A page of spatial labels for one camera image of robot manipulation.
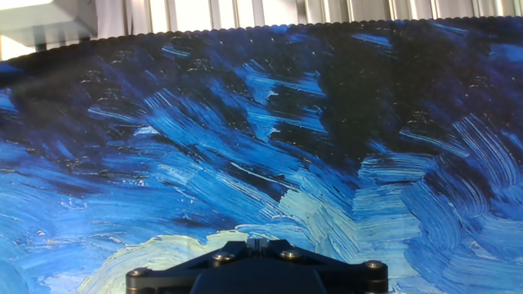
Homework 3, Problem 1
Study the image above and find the Van Gogh print tablecloth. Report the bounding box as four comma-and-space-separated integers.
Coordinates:
0, 16, 523, 294

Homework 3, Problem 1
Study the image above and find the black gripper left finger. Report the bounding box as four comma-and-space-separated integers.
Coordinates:
125, 238, 259, 294

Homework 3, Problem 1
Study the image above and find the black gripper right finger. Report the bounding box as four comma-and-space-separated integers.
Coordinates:
257, 238, 389, 294

